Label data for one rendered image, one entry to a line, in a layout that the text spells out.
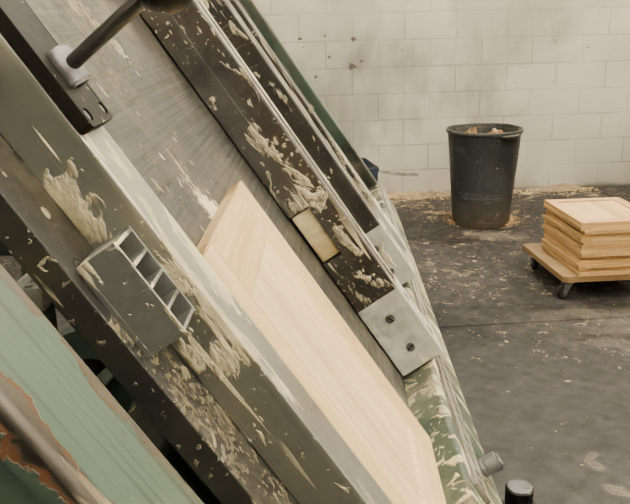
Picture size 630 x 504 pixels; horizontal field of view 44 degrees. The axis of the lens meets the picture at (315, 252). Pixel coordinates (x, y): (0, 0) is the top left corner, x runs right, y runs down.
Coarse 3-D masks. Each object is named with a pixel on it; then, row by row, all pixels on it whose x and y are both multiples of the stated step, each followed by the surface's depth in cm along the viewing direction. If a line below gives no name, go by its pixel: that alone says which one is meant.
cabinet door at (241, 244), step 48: (240, 192) 87; (240, 240) 75; (240, 288) 66; (288, 288) 82; (288, 336) 72; (336, 336) 88; (336, 384) 76; (384, 384) 95; (384, 432) 82; (384, 480) 71; (432, 480) 87
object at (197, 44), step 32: (160, 32) 104; (192, 32) 104; (192, 64) 105; (224, 64) 105; (224, 96) 107; (256, 96) 107; (224, 128) 108; (256, 128) 108; (288, 128) 112; (256, 160) 109; (288, 160) 109; (288, 192) 110; (320, 192) 110; (352, 224) 112; (352, 256) 113; (352, 288) 114; (384, 288) 114; (384, 320) 116; (416, 320) 116; (416, 352) 117
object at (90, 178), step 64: (0, 64) 47; (0, 128) 48; (64, 128) 48; (64, 192) 49; (128, 192) 50; (192, 256) 53; (192, 320) 51; (256, 384) 53; (256, 448) 54; (320, 448) 54
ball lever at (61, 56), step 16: (128, 0) 44; (144, 0) 42; (160, 0) 42; (176, 0) 42; (192, 0) 43; (112, 16) 45; (128, 16) 45; (96, 32) 46; (112, 32) 46; (64, 48) 48; (80, 48) 47; (96, 48) 47; (64, 64) 48; (80, 64) 48; (80, 80) 49
